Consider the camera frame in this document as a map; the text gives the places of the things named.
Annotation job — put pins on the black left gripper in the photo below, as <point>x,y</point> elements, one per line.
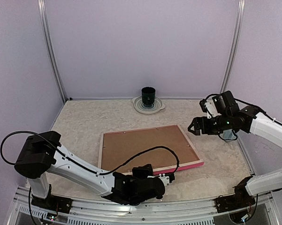
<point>137,172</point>

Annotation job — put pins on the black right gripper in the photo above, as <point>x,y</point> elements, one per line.
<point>196,121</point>

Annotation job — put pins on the pink wooden picture frame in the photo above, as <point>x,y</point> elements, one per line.
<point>197,161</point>

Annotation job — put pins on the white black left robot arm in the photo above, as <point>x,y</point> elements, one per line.
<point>43,153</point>

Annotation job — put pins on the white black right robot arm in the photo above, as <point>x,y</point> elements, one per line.
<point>252,119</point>

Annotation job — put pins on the light blue paper cup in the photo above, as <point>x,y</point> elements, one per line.
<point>228,135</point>

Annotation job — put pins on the striped ceramic plate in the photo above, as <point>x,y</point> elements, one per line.
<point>156,107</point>

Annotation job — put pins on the dark green cup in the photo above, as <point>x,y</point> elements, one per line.
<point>148,95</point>

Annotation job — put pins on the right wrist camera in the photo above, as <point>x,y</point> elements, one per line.
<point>208,108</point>

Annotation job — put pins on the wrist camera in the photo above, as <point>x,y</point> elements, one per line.
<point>167,178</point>
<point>208,108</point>

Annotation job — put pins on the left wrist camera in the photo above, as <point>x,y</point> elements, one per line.
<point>167,178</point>

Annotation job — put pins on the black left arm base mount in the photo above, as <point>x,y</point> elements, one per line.
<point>53,203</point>

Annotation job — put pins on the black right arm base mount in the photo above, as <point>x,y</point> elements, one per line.
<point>231,202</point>

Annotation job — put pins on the aluminium front rail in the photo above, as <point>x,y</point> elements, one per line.
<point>92,212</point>

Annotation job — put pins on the right aluminium corner post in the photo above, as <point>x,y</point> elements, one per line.
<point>234,45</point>

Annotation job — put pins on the aluminium corner post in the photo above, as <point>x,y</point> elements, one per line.
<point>50,50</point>
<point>234,45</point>

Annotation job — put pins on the left aluminium corner post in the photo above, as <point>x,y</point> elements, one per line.
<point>50,50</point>

